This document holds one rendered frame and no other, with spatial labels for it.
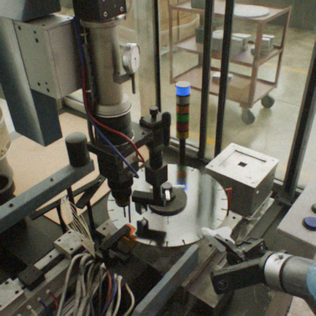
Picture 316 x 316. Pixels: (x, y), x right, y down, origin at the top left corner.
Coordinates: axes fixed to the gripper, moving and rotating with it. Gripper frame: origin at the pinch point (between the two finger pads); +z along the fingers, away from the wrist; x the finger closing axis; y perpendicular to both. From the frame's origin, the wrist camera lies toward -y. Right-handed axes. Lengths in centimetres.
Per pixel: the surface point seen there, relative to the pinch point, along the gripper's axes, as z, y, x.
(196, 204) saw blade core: 6.3, 5.6, 11.6
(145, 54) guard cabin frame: 47, 31, 60
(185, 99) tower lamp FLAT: 18.3, 21.9, 39.4
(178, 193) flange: 10.5, 3.9, 15.4
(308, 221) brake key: -8.6, 28.1, -2.5
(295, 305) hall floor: 49, 67, -72
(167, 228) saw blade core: 4.6, -6.0, 10.2
